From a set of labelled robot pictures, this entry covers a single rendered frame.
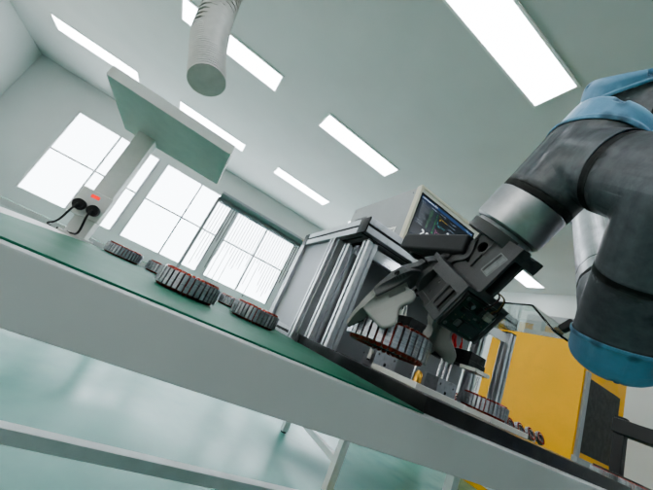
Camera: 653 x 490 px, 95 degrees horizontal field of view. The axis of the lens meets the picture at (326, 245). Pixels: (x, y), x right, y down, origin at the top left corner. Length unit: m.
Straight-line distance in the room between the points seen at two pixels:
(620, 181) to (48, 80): 8.09
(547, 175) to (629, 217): 0.08
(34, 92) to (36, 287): 7.77
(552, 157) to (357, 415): 0.33
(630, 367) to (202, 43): 1.63
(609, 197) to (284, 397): 0.33
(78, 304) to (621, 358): 0.45
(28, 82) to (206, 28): 6.60
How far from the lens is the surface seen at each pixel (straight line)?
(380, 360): 0.85
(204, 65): 1.54
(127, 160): 1.29
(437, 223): 1.00
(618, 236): 0.34
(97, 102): 7.84
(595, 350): 0.39
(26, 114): 7.90
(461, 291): 0.34
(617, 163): 0.34
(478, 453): 0.51
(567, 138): 0.38
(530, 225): 0.36
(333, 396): 0.34
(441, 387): 1.02
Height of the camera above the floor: 0.78
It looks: 17 degrees up
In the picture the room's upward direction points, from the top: 25 degrees clockwise
